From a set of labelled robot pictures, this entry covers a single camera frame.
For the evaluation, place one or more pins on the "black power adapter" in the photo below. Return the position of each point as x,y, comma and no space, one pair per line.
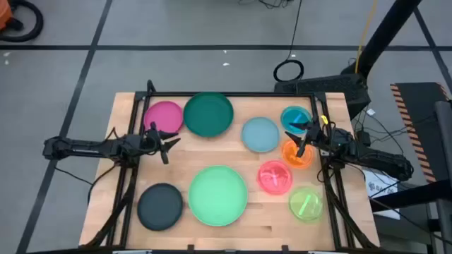
363,138

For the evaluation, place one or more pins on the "red transparent plastic plate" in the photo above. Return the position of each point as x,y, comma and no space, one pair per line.
274,177

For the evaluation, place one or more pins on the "white paper sign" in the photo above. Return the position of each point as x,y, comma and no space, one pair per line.
378,188

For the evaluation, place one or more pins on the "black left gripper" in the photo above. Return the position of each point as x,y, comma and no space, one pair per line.
152,142

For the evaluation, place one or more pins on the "orange transparent plastic plate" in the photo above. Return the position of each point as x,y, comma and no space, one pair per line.
308,159

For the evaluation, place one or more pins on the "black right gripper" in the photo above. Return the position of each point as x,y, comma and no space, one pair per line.
320,135

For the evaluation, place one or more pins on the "dark green plastic plate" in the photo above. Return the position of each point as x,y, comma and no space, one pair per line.
208,114

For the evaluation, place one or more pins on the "pale blue plastic plate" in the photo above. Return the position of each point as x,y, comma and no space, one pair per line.
260,134

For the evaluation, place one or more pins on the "black perforated computer case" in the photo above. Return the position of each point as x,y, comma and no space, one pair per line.
328,84

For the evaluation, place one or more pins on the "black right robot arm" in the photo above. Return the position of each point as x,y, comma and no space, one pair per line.
381,162

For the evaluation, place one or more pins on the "black metal table frame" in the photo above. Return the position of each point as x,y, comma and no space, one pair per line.
265,94

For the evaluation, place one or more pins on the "lime transparent plastic plate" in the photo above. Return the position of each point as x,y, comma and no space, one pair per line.
306,204

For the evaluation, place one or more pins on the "black metal beam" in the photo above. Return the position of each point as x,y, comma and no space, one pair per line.
416,194

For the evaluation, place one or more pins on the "hazard-striped black mat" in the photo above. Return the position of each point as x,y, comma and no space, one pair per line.
413,98

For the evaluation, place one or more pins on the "large light green plate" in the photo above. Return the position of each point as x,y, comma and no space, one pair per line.
218,195

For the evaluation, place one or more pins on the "black pole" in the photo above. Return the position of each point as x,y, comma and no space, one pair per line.
385,31

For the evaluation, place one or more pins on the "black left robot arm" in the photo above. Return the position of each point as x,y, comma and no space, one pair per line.
88,147

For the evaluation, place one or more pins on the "teal transparent plastic plate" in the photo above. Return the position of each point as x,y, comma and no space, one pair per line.
295,113

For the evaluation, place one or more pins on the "grey metal post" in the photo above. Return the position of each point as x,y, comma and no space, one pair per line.
445,141

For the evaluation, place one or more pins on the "magenta plastic plate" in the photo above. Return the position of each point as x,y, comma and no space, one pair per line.
164,116

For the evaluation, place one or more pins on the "black plastic plate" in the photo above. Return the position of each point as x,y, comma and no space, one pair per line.
160,207

